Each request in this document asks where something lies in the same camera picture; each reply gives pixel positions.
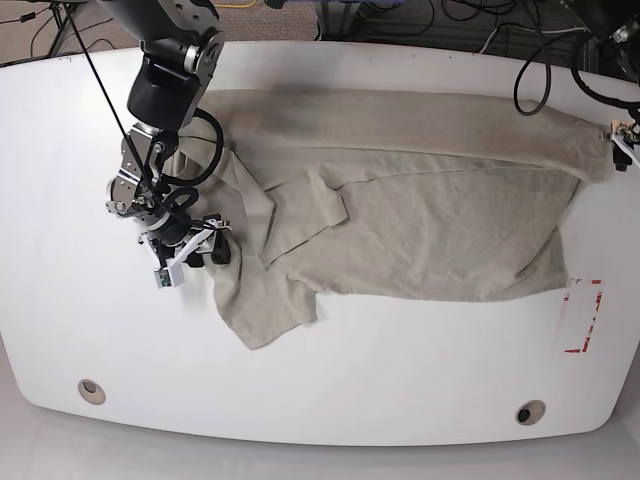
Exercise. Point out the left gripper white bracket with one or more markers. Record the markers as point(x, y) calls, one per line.
point(624, 136)

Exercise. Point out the red tape rectangle marking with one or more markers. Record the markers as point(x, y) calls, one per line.
point(581, 305)

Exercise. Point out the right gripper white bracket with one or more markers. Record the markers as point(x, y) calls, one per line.
point(172, 245)

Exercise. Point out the left table cable grommet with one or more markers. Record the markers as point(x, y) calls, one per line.
point(91, 392)

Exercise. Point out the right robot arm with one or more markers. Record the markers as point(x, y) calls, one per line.
point(181, 42)

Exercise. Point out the beige t-shirt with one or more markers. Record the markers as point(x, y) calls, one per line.
point(410, 195)

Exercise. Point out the right table cable grommet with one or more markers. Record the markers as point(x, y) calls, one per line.
point(530, 413)

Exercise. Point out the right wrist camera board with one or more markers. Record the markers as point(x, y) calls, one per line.
point(167, 278)

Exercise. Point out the table cable grommet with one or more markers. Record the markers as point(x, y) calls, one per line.
point(530, 413)
point(91, 392)

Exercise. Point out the black tripod stand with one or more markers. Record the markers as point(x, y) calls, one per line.
point(61, 20)

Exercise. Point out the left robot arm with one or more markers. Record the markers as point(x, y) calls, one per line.
point(616, 25)

